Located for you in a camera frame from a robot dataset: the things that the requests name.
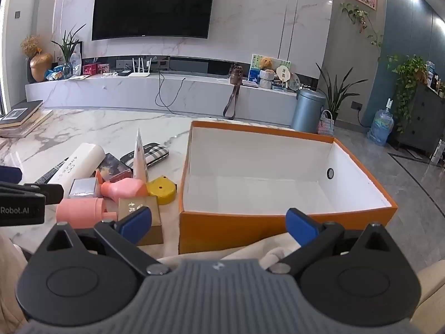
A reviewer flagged yellow tape measure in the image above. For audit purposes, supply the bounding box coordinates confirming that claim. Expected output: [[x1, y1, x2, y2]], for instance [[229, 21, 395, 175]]
[[146, 177, 177, 205]]

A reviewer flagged woven handbag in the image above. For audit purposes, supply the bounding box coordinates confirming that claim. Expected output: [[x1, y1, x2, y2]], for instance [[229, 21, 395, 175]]
[[318, 110, 335, 136]]

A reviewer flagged white router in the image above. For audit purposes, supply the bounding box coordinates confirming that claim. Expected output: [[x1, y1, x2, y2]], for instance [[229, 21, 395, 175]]
[[127, 57, 151, 77]]

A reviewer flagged light pink plastic bottle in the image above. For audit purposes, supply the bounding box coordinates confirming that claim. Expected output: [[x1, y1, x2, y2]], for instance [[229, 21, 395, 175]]
[[56, 197, 118, 229]]

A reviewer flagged printed picture box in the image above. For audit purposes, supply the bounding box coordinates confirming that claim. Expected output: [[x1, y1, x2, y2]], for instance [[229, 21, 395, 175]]
[[95, 153, 133, 182]]

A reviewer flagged plaid glasses case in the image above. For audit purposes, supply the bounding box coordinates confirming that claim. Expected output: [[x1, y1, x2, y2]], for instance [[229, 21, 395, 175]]
[[120, 142, 170, 170]]

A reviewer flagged gold acorn vase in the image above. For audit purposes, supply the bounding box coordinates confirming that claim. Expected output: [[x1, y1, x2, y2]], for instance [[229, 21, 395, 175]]
[[29, 52, 53, 83]]

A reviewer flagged dark hardcover book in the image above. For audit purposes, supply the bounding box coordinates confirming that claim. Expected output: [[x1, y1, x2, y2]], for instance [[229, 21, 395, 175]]
[[0, 100, 44, 128]]

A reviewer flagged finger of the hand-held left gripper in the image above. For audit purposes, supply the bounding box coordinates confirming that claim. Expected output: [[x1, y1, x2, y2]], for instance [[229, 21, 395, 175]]
[[35, 184, 65, 205]]

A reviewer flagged black wall television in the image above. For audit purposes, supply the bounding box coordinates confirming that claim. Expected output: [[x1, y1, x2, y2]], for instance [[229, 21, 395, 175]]
[[92, 0, 218, 41]]

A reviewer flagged small silver box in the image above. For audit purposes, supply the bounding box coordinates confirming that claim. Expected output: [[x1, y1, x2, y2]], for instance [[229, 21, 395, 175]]
[[68, 178, 98, 199]]

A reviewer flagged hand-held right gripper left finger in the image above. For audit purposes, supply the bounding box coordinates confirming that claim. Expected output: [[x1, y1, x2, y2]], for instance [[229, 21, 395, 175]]
[[45, 206, 171, 275]]

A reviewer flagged white cylinder tube box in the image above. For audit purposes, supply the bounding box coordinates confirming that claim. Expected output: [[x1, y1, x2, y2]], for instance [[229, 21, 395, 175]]
[[52, 143, 106, 189]]

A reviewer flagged snack packet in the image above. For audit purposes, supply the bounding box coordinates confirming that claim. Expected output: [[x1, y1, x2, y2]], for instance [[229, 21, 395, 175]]
[[44, 67, 66, 81]]

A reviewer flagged dried flower bunch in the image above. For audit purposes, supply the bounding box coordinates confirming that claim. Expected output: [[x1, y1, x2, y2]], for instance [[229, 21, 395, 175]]
[[20, 35, 41, 58]]

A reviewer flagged gold box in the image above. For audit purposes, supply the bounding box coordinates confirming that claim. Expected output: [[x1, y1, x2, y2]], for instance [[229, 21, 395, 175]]
[[118, 197, 164, 246]]

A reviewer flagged orange-pink plastic bottle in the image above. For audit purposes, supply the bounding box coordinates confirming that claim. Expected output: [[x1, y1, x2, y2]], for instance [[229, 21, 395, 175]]
[[95, 170, 149, 202]]

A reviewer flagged grey trash bin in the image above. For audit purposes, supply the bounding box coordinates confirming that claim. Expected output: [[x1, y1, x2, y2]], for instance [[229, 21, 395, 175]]
[[291, 88, 327, 134]]

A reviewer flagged stack of books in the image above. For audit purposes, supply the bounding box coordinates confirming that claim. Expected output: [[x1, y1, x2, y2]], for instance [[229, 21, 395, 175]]
[[0, 109, 54, 139]]

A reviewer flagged red gift box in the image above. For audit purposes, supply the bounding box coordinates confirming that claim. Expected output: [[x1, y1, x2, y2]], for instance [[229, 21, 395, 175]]
[[82, 63, 110, 75]]

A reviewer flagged painted canvas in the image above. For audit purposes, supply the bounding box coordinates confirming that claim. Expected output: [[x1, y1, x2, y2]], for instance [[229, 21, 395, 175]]
[[249, 54, 291, 88]]

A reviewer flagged white marble TV console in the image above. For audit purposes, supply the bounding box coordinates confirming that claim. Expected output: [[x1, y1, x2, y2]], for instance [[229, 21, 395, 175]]
[[26, 72, 300, 126]]

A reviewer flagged orange cardboard box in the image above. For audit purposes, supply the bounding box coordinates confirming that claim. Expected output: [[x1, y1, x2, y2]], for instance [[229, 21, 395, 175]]
[[178, 121, 398, 255]]

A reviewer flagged green plant in glass vase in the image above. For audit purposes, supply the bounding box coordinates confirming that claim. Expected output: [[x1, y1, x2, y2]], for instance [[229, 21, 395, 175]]
[[51, 24, 87, 78]]

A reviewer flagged black cable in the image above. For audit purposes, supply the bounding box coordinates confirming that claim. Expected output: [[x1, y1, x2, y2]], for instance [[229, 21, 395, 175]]
[[155, 65, 217, 116]]

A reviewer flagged grey cabinet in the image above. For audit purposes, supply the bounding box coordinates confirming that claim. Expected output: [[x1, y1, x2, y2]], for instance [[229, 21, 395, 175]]
[[395, 83, 445, 158]]

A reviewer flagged white hand cream tube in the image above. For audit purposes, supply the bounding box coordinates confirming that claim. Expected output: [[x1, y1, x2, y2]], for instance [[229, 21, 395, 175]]
[[133, 128, 151, 183]]

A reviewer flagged tall leafy floor plant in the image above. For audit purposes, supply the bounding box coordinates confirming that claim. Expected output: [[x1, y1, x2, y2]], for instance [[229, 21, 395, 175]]
[[316, 62, 368, 123]]

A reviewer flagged trailing vine plant on cabinet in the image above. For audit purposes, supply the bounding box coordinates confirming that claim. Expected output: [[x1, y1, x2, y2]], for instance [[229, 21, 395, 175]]
[[387, 54, 429, 133]]

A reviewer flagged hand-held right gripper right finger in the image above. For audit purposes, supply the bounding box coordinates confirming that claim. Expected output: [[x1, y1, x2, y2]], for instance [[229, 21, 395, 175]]
[[268, 208, 392, 275]]

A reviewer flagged black cosmetic tube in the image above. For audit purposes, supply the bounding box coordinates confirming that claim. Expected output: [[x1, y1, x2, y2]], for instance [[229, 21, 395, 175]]
[[34, 158, 70, 185]]

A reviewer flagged round hand fan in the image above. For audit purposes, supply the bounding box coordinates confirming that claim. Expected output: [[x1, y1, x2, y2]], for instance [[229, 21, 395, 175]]
[[277, 66, 291, 90]]

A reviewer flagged hanging wall vine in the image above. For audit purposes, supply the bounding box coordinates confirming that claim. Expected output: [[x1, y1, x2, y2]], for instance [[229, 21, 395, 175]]
[[340, 3, 384, 57]]

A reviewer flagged blue water jug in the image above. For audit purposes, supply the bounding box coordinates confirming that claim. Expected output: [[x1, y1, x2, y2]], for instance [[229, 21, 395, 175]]
[[367, 99, 395, 146]]

